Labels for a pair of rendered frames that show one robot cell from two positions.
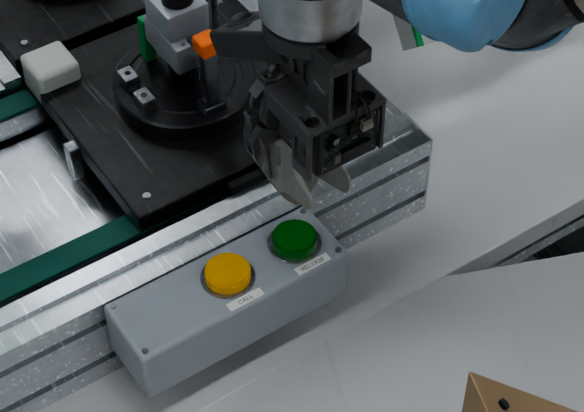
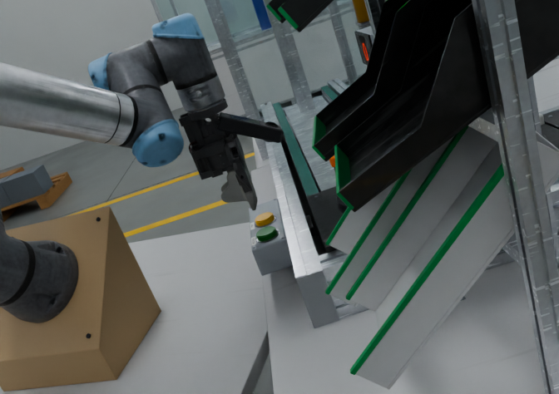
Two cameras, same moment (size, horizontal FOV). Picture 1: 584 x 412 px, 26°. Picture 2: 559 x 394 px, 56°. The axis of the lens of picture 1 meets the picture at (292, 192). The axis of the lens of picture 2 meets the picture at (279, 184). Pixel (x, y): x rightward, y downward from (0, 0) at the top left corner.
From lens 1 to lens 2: 1.55 m
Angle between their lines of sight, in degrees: 97
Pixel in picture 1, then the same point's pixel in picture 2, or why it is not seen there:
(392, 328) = (253, 308)
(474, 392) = (105, 210)
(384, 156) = (295, 261)
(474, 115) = not seen: hidden behind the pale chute
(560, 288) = (225, 377)
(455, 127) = not seen: hidden behind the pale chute
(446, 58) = (449, 360)
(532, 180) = (305, 383)
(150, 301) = (269, 206)
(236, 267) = (262, 218)
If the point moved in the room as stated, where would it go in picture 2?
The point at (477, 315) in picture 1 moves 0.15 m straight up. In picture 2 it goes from (237, 339) to (205, 268)
